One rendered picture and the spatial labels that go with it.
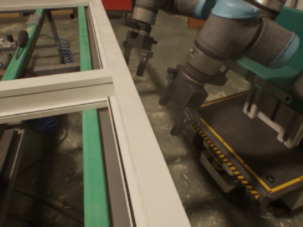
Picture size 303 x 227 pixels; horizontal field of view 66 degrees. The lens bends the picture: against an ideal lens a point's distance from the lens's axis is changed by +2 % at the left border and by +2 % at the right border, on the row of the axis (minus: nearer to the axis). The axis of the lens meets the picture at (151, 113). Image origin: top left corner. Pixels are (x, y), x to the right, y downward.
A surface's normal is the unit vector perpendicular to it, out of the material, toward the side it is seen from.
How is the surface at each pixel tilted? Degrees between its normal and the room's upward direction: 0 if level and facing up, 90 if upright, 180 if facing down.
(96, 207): 0
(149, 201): 0
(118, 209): 0
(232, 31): 91
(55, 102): 90
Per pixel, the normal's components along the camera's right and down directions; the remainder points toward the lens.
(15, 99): 0.25, 0.59
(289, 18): -0.92, 0.25
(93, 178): -0.02, -0.79
